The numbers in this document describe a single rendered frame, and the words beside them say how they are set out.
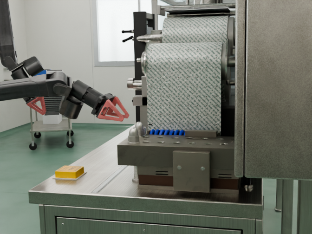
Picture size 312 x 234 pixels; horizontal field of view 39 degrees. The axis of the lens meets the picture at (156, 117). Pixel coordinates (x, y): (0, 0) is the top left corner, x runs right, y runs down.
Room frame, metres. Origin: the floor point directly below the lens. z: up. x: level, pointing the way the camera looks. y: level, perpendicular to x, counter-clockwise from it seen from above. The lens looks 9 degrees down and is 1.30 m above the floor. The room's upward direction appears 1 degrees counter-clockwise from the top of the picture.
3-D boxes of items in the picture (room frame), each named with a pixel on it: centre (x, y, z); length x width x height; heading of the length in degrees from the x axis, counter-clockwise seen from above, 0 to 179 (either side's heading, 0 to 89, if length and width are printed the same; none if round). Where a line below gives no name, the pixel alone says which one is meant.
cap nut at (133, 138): (1.25, 0.07, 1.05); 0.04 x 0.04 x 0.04
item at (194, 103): (1.39, -0.09, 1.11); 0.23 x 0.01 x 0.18; 77
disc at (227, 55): (1.41, -0.23, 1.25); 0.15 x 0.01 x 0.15; 167
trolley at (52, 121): (6.11, 1.46, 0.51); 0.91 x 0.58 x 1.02; 11
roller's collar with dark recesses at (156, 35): (1.72, -0.02, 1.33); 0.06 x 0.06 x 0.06; 77
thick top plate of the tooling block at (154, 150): (1.26, -0.10, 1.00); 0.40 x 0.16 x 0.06; 77
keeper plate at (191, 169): (1.17, -0.09, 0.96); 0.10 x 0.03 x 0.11; 77
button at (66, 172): (1.37, 0.28, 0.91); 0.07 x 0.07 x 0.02; 77
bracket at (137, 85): (1.52, 0.05, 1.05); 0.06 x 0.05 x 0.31; 77
